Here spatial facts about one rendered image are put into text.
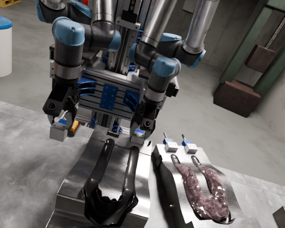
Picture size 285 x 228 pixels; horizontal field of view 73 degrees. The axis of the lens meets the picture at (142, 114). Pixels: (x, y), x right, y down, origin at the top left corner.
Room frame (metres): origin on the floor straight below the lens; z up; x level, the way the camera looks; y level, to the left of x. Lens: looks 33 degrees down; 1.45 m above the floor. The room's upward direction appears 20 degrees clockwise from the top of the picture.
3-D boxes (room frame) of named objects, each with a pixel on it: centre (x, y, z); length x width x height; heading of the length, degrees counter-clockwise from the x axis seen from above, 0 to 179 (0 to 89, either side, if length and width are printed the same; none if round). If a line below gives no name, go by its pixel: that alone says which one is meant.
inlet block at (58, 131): (0.55, 0.27, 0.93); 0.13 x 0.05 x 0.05; 5
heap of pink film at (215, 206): (0.53, -0.32, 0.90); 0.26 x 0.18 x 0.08; 22
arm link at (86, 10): (1.07, 0.50, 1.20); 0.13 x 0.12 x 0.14; 126
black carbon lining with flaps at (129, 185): (0.43, 0.01, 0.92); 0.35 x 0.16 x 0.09; 5
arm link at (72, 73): (0.52, 0.27, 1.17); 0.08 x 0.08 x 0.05
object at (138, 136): (0.69, -0.01, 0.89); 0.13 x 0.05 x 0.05; 5
